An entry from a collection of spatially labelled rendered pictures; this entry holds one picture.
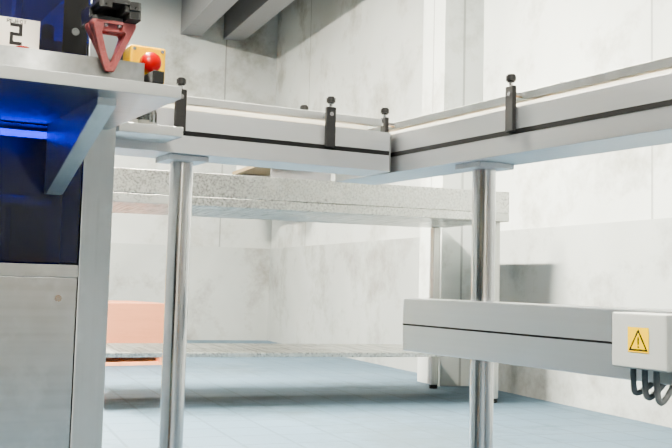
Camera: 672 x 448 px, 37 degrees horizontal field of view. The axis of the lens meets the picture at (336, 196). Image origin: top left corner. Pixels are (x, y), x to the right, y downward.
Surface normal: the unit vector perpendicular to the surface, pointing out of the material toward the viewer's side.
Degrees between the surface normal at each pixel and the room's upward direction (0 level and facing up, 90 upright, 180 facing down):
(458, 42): 90
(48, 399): 90
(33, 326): 90
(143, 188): 90
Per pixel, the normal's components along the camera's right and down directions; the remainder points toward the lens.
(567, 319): -0.88, -0.07
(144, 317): 0.47, -0.07
